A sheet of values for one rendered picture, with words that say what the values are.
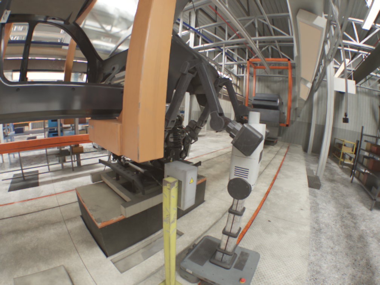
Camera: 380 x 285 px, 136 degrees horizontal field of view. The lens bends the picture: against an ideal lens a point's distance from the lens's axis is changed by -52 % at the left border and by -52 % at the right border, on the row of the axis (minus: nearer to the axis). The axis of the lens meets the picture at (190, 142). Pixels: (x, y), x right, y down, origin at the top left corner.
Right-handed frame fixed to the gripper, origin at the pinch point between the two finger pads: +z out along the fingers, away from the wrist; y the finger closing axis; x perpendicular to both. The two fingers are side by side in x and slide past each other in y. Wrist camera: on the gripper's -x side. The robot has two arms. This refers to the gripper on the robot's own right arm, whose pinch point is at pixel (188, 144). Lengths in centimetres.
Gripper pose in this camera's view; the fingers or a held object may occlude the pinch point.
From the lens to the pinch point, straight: 149.3
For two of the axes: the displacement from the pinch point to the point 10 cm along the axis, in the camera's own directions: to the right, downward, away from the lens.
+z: -4.8, 7.7, 4.1
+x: 7.0, 6.2, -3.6
